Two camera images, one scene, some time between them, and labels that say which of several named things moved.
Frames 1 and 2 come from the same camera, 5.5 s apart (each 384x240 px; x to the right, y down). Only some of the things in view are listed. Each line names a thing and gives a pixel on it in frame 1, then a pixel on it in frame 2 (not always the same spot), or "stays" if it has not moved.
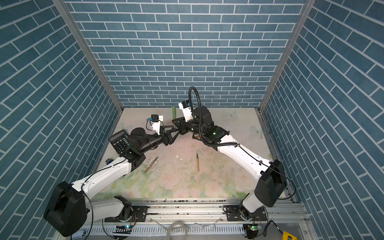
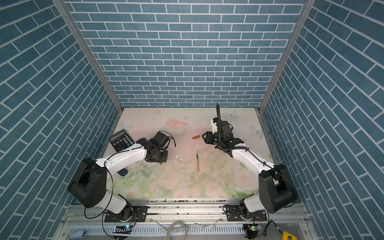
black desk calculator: [120, 141] stays
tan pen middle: [198, 164] stays
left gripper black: [166, 140] → [165, 158]
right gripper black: [183, 127] → [208, 139]
